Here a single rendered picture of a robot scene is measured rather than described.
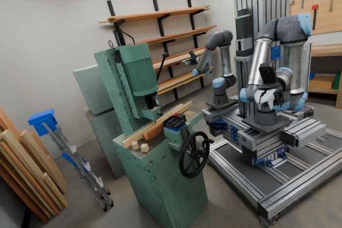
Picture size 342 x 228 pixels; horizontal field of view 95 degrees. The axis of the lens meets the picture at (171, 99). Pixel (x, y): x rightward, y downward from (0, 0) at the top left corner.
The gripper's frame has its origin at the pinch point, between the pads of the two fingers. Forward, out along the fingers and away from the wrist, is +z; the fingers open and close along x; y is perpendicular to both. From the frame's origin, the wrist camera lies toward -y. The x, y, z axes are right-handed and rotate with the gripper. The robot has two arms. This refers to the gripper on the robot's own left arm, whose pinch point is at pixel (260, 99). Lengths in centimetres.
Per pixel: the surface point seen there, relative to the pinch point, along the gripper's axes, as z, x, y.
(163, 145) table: 5, 60, 28
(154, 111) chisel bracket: -4, 69, 8
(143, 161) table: 20, 60, 28
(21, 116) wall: 65, 324, -10
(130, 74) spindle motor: 3, 68, -20
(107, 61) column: 5, 88, -33
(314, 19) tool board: -325, 8, -4
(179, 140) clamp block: -1, 50, 27
